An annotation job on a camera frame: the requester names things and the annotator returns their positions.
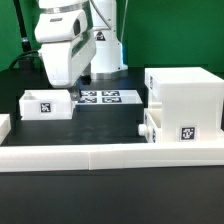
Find white U-shaped fence wall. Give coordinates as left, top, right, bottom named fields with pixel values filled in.
left=0, top=114, right=224, bottom=172

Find white thin cable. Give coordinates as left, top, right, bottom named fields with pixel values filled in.
left=120, top=0, right=129, bottom=44

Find white front drawer tray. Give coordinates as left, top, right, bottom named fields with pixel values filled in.
left=138, top=109, right=161, bottom=143

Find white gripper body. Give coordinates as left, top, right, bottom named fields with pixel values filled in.
left=39, top=31, right=96, bottom=88

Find white drawer cabinet box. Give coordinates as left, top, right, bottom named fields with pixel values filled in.
left=144, top=67, right=224, bottom=143

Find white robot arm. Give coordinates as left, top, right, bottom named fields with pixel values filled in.
left=35, top=0, right=127, bottom=89

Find black cable with connector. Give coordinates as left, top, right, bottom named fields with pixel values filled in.
left=9, top=49, right=43, bottom=70

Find fiducial marker sheet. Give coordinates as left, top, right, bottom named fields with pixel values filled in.
left=77, top=90, right=142, bottom=105

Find white drawer tray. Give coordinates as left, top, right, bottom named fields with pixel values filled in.
left=138, top=109, right=161, bottom=143
left=19, top=90, right=74, bottom=120

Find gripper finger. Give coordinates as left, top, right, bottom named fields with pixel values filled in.
left=69, top=86, right=80, bottom=101

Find black vertical pole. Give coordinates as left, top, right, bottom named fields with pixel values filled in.
left=13, top=0, right=31, bottom=52

